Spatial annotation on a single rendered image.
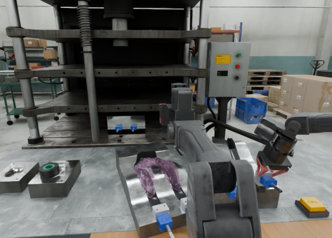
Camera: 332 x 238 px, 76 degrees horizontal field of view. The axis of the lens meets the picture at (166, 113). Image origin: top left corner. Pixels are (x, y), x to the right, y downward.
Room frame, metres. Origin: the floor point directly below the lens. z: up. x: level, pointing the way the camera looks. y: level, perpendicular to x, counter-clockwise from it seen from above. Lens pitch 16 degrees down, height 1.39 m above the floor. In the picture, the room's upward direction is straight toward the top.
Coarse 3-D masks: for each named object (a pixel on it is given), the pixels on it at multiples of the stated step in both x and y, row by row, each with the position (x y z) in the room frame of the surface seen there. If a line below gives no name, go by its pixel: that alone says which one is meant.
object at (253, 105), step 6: (240, 102) 4.49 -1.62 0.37; (246, 102) 4.22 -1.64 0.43; (252, 102) 4.70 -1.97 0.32; (258, 102) 4.46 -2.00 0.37; (264, 102) 4.25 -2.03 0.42; (240, 108) 4.47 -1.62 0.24; (246, 108) 4.22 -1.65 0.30; (252, 108) 4.12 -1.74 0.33; (258, 108) 4.13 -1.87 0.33; (264, 108) 4.14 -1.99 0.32
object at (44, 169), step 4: (44, 164) 0.86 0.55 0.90; (48, 164) 0.86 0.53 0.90; (52, 164) 0.86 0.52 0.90; (56, 164) 0.86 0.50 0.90; (40, 168) 0.83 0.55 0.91; (44, 168) 0.83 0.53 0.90; (48, 168) 0.83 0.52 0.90; (52, 168) 0.83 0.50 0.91; (56, 168) 0.83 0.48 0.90; (40, 172) 0.81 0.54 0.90; (44, 172) 0.80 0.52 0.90; (48, 172) 0.81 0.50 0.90; (52, 172) 0.81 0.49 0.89; (56, 172) 0.83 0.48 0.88; (40, 176) 0.81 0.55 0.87; (44, 176) 0.80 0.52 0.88; (48, 176) 0.80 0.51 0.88; (52, 176) 0.81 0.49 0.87
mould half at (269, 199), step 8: (216, 144) 1.02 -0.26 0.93; (224, 144) 1.02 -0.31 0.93; (240, 144) 1.02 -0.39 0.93; (224, 152) 0.97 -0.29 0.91; (240, 152) 0.97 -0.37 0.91; (248, 152) 0.97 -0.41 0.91; (248, 160) 0.93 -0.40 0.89; (256, 168) 0.86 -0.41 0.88; (272, 192) 0.70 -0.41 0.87; (216, 200) 0.69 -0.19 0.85; (224, 200) 0.69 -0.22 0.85; (232, 200) 0.69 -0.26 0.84; (264, 200) 0.70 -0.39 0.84; (272, 200) 0.70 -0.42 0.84
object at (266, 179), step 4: (256, 172) 0.74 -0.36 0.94; (268, 172) 0.72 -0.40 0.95; (256, 176) 0.73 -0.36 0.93; (260, 176) 0.71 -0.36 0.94; (264, 176) 0.71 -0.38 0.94; (268, 176) 0.71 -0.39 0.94; (256, 180) 0.72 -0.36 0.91; (260, 180) 0.71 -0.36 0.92; (264, 180) 0.68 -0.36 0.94; (268, 180) 0.67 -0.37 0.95; (272, 180) 0.68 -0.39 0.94; (276, 180) 0.68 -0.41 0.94; (260, 184) 0.71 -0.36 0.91; (264, 184) 0.68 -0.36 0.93; (268, 184) 0.67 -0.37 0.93; (272, 184) 0.66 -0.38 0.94; (276, 184) 0.67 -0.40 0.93; (276, 188) 0.64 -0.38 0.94; (280, 192) 0.62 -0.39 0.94
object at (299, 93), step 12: (288, 84) 4.56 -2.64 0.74; (300, 84) 4.20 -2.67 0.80; (312, 84) 3.89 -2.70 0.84; (324, 84) 3.65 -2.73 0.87; (288, 96) 4.50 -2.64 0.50; (300, 96) 4.14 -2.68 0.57; (312, 96) 3.84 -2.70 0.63; (324, 96) 3.64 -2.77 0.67; (288, 108) 4.44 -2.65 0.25; (300, 108) 4.08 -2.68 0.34; (312, 108) 3.79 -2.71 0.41; (324, 108) 3.64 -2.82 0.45
